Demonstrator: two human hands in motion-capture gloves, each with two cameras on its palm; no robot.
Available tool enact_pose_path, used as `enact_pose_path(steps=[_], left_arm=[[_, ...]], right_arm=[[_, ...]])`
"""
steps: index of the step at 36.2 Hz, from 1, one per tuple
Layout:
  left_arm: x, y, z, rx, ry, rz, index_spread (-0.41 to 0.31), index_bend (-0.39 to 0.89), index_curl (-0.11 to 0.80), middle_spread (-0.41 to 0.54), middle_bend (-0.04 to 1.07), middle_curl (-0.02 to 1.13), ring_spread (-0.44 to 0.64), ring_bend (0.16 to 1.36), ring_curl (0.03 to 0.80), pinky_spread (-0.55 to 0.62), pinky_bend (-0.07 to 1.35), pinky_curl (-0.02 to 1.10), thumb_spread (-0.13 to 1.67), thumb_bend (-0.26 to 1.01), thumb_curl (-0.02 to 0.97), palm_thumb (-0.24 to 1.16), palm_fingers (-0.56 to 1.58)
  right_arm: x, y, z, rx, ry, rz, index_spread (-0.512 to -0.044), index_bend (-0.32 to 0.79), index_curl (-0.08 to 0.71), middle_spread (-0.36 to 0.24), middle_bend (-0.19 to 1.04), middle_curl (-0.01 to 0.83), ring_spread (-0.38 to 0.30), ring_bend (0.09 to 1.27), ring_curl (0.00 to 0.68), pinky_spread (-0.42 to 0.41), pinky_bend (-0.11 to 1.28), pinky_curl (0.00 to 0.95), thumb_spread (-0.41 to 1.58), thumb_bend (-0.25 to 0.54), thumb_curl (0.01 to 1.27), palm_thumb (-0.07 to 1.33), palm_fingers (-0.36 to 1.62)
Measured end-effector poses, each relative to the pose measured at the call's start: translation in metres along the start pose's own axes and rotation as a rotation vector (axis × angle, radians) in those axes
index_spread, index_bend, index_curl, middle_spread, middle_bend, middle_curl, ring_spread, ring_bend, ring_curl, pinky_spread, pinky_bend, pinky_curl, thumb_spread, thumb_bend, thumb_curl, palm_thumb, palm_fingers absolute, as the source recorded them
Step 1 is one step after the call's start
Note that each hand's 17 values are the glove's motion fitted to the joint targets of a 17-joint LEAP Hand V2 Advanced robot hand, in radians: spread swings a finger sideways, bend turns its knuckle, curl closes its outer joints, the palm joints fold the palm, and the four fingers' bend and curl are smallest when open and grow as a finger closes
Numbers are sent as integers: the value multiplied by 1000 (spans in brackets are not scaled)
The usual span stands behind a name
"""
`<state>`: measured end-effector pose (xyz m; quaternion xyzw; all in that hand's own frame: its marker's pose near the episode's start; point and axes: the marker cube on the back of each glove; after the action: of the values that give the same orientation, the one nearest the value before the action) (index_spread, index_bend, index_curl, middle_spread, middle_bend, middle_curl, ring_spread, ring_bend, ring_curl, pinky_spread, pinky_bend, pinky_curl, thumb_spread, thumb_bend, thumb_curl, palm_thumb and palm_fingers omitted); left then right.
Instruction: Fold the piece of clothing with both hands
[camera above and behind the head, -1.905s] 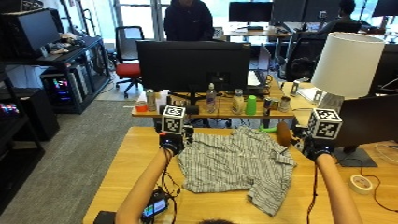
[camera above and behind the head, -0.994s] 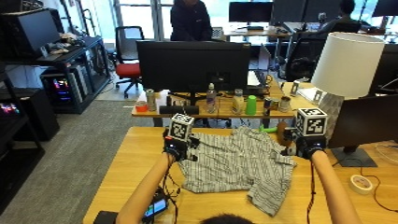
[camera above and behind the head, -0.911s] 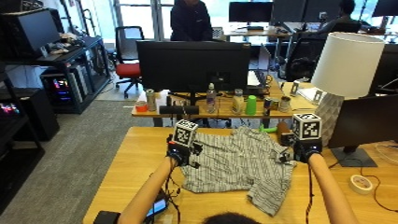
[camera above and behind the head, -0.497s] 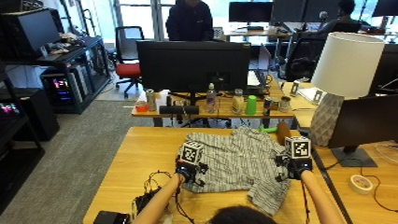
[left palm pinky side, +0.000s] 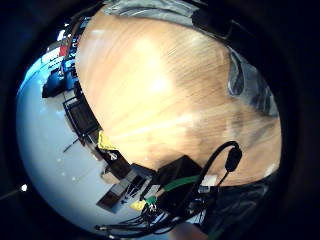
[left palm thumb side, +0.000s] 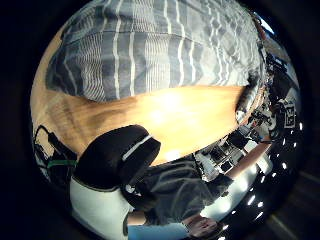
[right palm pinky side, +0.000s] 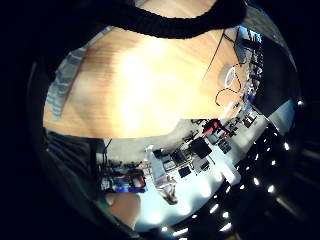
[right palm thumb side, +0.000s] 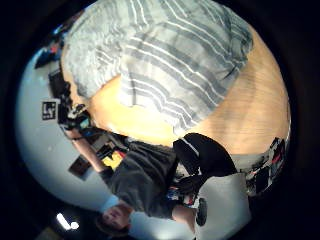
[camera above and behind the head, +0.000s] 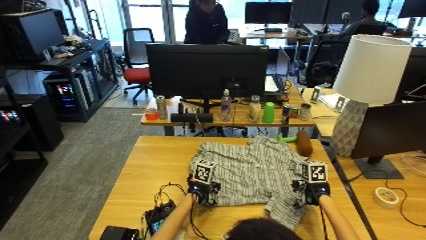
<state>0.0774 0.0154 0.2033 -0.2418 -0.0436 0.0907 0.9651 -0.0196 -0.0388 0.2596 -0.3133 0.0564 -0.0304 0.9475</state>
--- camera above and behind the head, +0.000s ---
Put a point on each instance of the blue energy drink can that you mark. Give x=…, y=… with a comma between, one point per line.
x=286, y=114

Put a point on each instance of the black box on shelf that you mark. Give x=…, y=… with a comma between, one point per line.
x=31, y=33

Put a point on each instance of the white marker cube right glove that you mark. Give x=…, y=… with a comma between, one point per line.
x=314, y=172

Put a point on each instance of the brown oval object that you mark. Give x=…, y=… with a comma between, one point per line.
x=304, y=143

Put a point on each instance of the green plastic cup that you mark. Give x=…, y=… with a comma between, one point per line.
x=268, y=112

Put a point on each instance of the large black monitor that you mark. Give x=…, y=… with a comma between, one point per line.
x=207, y=70

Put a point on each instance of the black cabinet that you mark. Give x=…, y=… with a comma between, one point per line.
x=21, y=126

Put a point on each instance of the black shelf rack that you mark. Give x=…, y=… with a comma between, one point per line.
x=67, y=71

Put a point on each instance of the red small cup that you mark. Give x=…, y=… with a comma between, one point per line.
x=152, y=115

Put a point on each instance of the white tape roll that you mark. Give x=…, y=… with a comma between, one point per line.
x=385, y=197

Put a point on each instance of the cream drink bottle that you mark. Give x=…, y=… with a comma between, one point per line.
x=254, y=109

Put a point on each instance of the black cylindrical speaker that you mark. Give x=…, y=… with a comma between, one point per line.
x=192, y=117

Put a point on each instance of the dark glass jar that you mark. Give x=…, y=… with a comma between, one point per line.
x=305, y=111

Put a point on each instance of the computer tower with lights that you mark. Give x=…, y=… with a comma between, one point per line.
x=67, y=95

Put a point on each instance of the black monitor on stand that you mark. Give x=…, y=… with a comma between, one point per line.
x=393, y=133

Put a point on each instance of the black device box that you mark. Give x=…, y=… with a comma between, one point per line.
x=119, y=233

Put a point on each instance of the person's right hand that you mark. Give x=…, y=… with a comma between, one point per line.
x=313, y=192

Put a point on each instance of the white table lamp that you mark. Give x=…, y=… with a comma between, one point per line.
x=368, y=90

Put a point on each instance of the black electronics box with screen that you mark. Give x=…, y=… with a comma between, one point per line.
x=159, y=216

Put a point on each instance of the clear water bottle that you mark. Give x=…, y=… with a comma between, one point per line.
x=226, y=106

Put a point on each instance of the white marker cube glove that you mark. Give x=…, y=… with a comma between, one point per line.
x=314, y=172
x=204, y=171

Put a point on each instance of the white marker cube left glove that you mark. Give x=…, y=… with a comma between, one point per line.
x=204, y=171

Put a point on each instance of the black office chair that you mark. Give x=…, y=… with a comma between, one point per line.
x=326, y=63

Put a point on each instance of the striped grey shirt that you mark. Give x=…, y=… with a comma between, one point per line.
x=254, y=173

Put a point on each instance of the red seat office chair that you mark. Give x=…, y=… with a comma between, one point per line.
x=137, y=65

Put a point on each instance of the wooden desk with drinks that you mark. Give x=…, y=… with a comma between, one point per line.
x=230, y=120

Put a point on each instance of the person's left hand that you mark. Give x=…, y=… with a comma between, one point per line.
x=200, y=191

